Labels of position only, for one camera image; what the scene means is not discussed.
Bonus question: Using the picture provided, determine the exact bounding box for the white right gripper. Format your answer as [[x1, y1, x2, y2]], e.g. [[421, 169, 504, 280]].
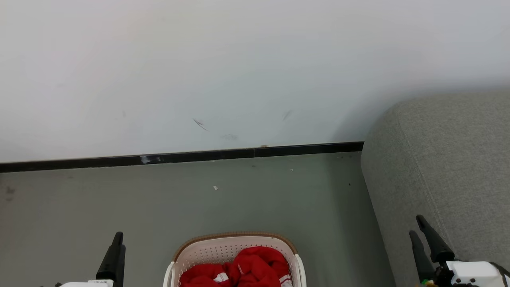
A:
[[409, 215, 506, 287]]

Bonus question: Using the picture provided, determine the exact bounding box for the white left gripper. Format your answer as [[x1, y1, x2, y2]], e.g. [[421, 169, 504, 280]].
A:
[[56, 232, 126, 287]]

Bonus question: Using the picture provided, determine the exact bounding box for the plain red garment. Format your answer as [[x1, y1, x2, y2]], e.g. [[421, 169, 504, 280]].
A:
[[180, 262, 239, 287]]

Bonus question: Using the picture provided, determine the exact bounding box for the red garment with white stripes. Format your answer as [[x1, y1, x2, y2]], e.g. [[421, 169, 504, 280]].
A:
[[232, 246, 293, 287]]

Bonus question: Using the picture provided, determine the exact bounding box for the grey fabric sofa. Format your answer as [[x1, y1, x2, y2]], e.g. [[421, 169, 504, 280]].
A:
[[361, 91, 510, 287]]

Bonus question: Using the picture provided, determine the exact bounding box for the white perforated basket brown rim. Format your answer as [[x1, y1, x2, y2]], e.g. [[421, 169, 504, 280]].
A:
[[163, 232, 307, 287]]

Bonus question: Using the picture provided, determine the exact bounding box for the thin black right gripper cable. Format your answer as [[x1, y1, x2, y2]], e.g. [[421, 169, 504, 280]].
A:
[[491, 262, 510, 281]]

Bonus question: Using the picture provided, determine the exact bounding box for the black wall baseboard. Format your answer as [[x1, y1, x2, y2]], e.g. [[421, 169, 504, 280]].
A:
[[0, 142, 364, 173]]

